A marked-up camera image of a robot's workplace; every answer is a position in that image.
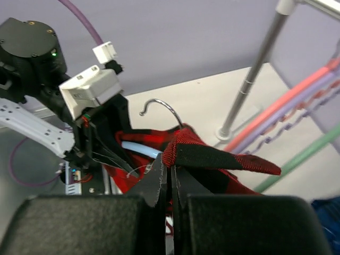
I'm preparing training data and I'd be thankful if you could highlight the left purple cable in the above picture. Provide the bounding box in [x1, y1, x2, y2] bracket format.
[9, 0, 119, 186]

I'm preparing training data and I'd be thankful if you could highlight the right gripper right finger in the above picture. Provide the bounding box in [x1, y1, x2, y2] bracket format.
[171, 168, 332, 254]

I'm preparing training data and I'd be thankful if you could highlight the light blue hanger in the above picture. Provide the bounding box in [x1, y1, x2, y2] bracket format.
[116, 98, 184, 159]

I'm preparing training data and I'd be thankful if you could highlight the red black plaid shirt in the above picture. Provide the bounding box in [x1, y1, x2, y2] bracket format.
[102, 122, 282, 236]

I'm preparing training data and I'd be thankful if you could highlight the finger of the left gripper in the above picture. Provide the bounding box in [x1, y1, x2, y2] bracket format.
[90, 127, 140, 177]

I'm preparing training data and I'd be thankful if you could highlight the clothes rack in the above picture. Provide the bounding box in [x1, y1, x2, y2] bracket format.
[215, 0, 340, 141]

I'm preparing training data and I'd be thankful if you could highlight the mint green hanger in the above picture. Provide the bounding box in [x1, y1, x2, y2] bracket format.
[254, 123, 339, 193]

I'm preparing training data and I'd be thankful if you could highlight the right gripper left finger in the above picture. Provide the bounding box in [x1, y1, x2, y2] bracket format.
[1, 155, 167, 254]

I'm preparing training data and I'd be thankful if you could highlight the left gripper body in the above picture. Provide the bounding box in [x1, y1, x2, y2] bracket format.
[63, 94, 133, 170]

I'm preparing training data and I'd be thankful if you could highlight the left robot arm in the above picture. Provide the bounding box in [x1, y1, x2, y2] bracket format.
[1, 18, 135, 173]

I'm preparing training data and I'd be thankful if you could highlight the pink hanger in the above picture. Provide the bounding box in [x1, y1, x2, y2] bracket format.
[224, 57, 339, 152]

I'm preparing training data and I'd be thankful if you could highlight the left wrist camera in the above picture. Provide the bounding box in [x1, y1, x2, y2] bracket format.
[59, 65, 122, 121]

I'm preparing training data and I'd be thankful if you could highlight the lilac hanger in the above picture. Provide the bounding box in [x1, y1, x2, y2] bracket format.
[231, 71, 339, 154]

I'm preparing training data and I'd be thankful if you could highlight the blue plaid shirt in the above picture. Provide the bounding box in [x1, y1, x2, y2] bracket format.
[311, 197, 339, 254]

